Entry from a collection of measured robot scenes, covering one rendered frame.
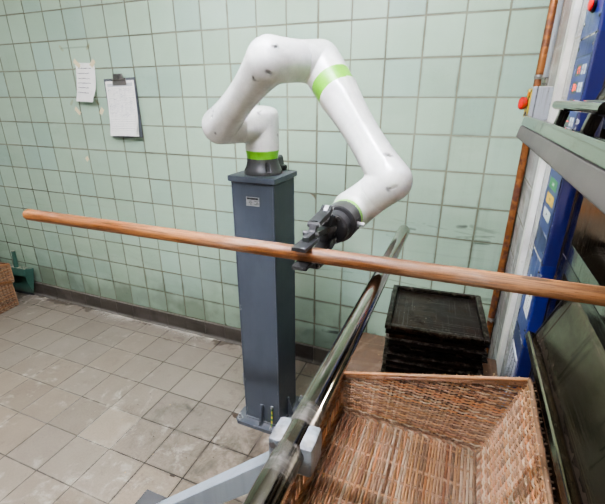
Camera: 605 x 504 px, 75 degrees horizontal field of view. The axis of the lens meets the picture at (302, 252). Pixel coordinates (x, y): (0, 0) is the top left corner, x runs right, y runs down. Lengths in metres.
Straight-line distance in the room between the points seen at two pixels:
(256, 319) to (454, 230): 0.99
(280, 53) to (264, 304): 0.99
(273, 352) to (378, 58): 1.35
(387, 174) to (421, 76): 0.94
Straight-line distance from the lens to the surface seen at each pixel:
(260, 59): 1.13
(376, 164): 1.02
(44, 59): 3.07
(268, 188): 1.50
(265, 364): 1.86
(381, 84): 1.91
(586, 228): 1.04
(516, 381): 1.13
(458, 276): 0.71
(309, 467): 0.43
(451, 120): 1.88
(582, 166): 0.44
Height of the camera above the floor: 1.48
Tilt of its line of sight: 21 degrees down
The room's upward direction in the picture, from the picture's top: straight up
